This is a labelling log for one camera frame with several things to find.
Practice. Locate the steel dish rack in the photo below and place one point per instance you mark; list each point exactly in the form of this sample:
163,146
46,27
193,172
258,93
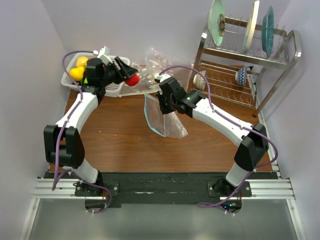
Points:
264,75

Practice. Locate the large red apple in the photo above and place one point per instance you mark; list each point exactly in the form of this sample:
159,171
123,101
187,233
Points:
133,80

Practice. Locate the pale green plate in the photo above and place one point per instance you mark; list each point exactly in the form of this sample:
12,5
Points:
217,22

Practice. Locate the grey patterned bowl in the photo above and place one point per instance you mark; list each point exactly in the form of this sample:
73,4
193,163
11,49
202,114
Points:
199,82

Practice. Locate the blue patterned bowl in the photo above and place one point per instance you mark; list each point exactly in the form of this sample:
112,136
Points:
241,76

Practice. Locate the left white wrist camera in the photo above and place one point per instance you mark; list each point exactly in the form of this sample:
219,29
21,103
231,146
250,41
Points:
103,54

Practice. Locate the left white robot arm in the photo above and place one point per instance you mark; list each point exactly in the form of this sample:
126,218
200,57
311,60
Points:
62,141

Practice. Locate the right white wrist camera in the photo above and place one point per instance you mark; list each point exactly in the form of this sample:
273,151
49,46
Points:
161,77

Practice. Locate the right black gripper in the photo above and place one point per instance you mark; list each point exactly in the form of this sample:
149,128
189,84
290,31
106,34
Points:
163,109

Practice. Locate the yellow pear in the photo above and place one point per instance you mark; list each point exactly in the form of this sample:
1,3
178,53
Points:
77,73

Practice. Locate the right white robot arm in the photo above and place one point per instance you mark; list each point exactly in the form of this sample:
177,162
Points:
250,139

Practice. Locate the teal glass plate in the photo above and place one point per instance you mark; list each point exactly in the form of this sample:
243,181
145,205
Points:
267,32

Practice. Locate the yellow apple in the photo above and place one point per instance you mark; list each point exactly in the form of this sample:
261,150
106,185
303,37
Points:
81,61

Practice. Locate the blue zip top bag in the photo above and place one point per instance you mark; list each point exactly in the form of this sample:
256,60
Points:
165,125

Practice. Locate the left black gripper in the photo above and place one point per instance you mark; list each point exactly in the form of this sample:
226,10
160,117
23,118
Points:
125,70

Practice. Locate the pile of spotted plastic bags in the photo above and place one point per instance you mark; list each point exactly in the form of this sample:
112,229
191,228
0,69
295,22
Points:
154,63

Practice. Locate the white cream plate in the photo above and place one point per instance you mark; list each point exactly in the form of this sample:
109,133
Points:
251,26

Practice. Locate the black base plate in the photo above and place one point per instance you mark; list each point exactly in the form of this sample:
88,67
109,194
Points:
172,188

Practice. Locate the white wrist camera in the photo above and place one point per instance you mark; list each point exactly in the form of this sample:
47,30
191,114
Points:
161,77
103,54

